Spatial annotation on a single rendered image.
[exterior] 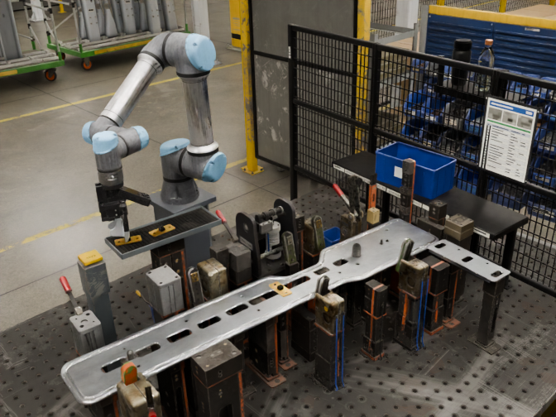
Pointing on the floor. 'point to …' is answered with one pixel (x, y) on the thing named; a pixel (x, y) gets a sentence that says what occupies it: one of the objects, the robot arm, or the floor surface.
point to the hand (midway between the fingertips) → (127, 236)
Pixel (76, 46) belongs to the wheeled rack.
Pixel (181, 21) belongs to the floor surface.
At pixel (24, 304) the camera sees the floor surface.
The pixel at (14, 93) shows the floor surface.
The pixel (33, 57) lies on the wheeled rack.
